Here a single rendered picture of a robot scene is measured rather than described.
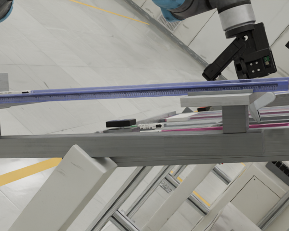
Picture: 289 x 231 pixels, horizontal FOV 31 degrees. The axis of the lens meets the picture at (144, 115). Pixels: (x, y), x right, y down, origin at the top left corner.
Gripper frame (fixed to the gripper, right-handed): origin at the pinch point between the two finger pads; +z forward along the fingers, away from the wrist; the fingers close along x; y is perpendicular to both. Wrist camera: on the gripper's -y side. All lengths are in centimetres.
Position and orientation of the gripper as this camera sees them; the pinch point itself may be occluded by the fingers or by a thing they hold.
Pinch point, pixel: (254, 117)
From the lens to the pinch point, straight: 120.0
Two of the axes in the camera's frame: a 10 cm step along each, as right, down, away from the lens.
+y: 9.2, -2.5, -3.1
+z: 2.6, 9.6, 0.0
